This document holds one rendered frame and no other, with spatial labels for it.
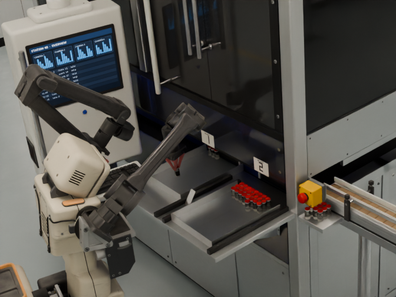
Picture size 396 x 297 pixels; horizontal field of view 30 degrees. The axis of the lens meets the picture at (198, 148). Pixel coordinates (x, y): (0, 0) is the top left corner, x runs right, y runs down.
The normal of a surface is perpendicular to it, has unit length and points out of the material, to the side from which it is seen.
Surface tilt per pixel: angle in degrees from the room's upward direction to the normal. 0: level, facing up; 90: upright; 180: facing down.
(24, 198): 0
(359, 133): 90
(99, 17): 90
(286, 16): 90
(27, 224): 0
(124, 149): 90
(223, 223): 0
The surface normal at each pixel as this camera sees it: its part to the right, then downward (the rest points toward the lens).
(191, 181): -0.09, -0.87
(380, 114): 0.61, 0.33
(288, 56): -0.78, 0.37
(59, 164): -0.73, -0.38
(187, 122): 0.22, -0.12
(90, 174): 0.42, 0.41
